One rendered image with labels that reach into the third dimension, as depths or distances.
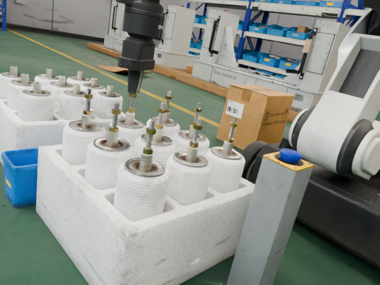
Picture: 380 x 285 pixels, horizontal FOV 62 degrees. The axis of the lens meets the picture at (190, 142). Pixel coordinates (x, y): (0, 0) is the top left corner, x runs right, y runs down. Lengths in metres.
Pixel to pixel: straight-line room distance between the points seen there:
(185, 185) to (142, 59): 0.31
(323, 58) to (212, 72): 1.13
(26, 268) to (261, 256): 0.46
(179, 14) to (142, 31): 3.28
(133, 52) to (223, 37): 2.80
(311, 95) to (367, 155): 1.92
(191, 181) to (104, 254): 0.21
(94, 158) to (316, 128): 0.51
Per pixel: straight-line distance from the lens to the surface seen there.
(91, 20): 7.41
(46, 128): 1.00
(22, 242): 0.82
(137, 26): 0.75
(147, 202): 0.57
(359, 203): 0.92
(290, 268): 0.88
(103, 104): 1.10
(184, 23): 4.08
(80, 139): 0.73
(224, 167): 0.71
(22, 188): 0.90
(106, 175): 0.65
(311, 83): 2.77
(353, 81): 0.90
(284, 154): 0.59
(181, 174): 0.63
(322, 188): 0.94
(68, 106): 1.05
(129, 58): 0.75
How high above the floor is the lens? 0.49
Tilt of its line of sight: 18 degrees down
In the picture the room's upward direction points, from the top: 12 degrees clockwise
